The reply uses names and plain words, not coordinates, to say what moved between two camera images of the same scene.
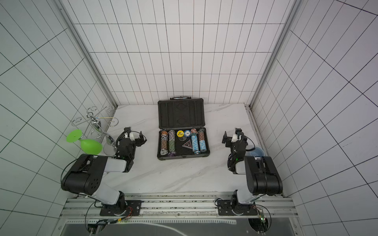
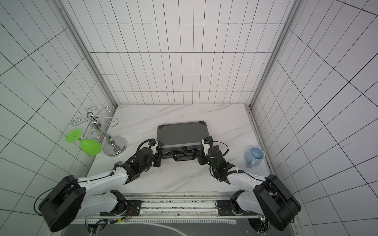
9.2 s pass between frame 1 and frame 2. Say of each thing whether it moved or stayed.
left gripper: moved
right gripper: moved
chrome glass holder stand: stayed
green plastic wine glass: stayed
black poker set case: moved
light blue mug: stayed
